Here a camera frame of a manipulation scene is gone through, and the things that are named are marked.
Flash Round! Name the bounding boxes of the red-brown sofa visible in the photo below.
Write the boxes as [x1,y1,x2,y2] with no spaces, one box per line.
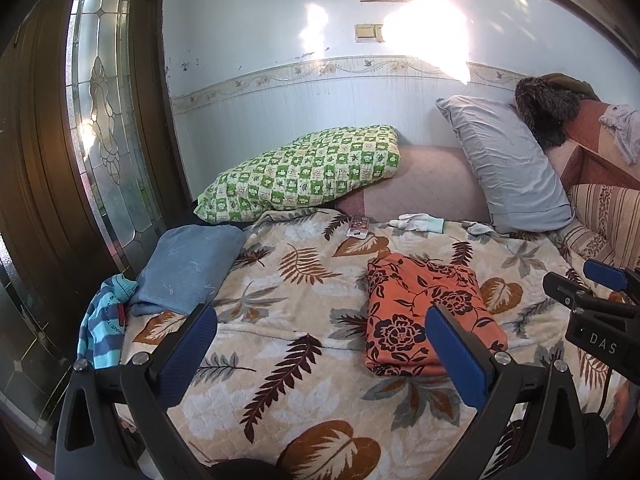
[545,99,640,196]

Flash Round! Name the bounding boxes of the green checked pillow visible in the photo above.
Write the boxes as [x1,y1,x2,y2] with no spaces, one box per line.
[194,125,402,225]

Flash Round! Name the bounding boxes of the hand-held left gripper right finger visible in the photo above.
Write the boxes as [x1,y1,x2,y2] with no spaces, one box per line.
[425,305,588,480]

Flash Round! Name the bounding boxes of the beige light switch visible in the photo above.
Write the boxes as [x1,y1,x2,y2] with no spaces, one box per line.
[354,23,385,43]

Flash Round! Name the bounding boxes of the crumpled grey cloth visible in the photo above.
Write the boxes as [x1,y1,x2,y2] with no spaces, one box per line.
[599,104,640,165]

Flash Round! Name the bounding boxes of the leaf print blanket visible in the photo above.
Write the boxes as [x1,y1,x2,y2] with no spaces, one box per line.
[117,207,640,480]

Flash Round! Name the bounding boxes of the white glove with mint cuff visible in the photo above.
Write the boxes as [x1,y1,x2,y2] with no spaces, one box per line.
[390,213,447,234]

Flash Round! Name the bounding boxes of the teal striped cloth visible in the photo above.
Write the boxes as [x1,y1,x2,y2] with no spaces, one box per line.
[76,275,140,371]

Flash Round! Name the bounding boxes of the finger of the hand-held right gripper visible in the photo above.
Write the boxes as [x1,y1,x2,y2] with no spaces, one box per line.
[542,271,608,313]
[582,259,640,293]

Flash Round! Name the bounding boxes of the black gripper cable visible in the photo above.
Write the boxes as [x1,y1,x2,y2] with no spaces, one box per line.
[601,367,615,413]

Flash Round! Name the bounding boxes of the grey pillow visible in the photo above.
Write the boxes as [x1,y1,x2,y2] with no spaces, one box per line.
[435,96,576,235]

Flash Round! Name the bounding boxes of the person's right forearm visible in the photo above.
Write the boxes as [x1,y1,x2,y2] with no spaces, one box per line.
[612,380,640,441]

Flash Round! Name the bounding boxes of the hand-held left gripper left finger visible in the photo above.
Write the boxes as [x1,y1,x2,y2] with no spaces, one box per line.
[54,304,219,480]

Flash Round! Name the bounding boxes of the dark furry cushion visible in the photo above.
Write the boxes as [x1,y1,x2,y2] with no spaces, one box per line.
[515,76,583,150]

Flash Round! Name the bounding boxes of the blue pillow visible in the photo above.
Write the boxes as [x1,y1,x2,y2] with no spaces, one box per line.
[130,224,247,317]

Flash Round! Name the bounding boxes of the olive green cloth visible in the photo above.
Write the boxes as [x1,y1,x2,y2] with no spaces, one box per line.
[542,73,601,102]

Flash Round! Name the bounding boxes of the orange floral shirt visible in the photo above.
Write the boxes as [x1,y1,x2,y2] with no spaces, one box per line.
[364,252,508,377]

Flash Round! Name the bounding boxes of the striped floral sofa cushion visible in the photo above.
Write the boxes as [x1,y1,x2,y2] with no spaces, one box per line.
[547,183,640,273]

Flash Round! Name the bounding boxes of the pink bolster cushion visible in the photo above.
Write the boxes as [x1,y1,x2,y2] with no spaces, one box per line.
[335,144,493,225]

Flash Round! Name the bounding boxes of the wooden door with leaded glass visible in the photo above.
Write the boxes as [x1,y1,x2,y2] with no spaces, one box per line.
[0,0,193,461]

